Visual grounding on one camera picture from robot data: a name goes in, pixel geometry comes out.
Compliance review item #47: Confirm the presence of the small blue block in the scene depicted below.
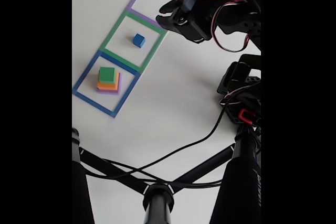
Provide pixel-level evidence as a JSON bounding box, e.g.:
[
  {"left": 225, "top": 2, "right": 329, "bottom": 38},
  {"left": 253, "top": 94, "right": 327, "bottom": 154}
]
[{"left": 132, "top": 33, "right": 146, "bottom": 48}]

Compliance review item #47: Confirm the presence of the green block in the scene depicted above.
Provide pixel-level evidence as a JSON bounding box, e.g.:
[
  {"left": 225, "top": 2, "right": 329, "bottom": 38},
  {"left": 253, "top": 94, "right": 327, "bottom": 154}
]
[{"left": 98, "top": 67, "right": 117, "bottom": 83}]

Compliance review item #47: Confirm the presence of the large purple block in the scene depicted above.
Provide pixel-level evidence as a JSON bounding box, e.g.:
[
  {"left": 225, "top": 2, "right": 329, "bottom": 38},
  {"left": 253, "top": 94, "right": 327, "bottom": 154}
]
[{"left": 97, "top": 73, "right": 122, "bottom": 95}]

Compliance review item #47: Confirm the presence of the orange block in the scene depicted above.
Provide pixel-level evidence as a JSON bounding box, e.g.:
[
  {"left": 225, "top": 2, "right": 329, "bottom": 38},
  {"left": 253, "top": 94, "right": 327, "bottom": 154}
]
[{"left": 97, "top": 73, "right": 120, "bottom": 90}]

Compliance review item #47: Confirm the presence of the red clamp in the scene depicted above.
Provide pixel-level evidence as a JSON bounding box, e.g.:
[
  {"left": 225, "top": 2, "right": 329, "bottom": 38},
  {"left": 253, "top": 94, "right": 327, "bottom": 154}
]
[{"left": 238, "top": 109, "right": 257, "bottom": 125}]

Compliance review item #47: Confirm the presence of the black tripod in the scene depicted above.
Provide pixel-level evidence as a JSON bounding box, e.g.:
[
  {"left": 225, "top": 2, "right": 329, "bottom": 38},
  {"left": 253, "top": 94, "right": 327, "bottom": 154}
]
[{"left": 72, "top": 126, "right": 261, "bottom": 224}]

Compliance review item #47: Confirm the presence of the red white black servo cable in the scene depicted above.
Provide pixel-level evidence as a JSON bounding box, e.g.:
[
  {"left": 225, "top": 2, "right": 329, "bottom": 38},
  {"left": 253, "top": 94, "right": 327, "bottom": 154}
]
[{"left": 176, "top": 0, "right": 253, "bottom": 53}]

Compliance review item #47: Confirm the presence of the purple square frame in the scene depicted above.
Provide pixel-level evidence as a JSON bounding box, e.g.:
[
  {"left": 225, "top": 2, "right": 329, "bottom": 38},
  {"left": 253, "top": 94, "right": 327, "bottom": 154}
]
[{"left": 128, "top": 0, "right": 186, "bottom": 32}]

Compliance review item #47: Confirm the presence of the green square frame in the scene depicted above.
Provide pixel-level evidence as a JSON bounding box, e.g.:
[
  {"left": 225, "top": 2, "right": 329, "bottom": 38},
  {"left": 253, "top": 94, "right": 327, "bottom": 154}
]
[{"left": 99, "top": 10, "right": 167, "bottom": 74}]

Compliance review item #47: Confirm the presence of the blue square frame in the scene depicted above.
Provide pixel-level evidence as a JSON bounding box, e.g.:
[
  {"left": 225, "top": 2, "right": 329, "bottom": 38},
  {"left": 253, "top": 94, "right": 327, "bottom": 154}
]
[{"left": 72, "top": 50, "right": 141, "bottom": 119}]

